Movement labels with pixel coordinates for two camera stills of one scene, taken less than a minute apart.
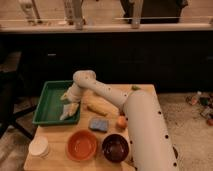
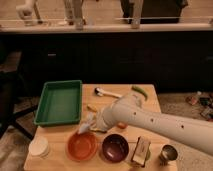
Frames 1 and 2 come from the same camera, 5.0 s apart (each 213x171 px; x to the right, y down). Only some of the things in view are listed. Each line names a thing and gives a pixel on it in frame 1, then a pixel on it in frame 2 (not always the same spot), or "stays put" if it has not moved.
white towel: (69, 110) to (86, 120)
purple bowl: (115, 147) stays put
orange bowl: (81, 145) stays put
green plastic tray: (49, 106) stays put
